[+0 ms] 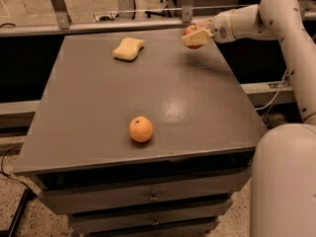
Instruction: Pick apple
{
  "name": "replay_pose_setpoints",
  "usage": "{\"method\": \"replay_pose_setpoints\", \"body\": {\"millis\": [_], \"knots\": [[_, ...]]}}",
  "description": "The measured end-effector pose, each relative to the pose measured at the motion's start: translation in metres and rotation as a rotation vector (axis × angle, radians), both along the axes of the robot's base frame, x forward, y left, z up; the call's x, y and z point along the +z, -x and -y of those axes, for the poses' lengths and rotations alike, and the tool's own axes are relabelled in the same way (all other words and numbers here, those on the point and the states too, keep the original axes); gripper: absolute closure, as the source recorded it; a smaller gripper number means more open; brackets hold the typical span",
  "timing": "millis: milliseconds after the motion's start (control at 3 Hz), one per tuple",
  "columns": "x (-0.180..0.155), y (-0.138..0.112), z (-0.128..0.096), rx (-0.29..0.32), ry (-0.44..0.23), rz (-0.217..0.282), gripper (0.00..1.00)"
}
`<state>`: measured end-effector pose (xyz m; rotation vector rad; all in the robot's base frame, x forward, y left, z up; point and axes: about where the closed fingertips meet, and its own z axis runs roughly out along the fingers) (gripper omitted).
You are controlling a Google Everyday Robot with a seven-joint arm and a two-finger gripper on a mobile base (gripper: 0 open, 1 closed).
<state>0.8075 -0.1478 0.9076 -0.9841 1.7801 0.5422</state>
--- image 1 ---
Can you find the foam padded gripper finger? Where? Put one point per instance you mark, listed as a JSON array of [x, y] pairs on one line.
[[197, 37]]

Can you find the metal frame rail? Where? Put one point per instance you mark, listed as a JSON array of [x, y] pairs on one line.
[[93, 28]]

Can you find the yellow sponge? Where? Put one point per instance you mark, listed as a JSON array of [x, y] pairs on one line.
[[128, 49]]

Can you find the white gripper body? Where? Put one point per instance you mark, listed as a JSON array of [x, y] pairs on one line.
[[221, 28]]

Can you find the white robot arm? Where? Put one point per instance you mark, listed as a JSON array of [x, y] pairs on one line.
[[283, 182]]

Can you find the grey drawer cabinet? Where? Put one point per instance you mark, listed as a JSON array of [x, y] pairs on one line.
[[154, 147]]

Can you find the orange fruit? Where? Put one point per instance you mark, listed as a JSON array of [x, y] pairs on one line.
[[140, 129]]

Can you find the red apple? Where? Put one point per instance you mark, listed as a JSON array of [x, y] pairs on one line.
[[190, 29]]

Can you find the black floor stand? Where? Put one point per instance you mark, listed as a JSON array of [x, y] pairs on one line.
[[17, 216]]

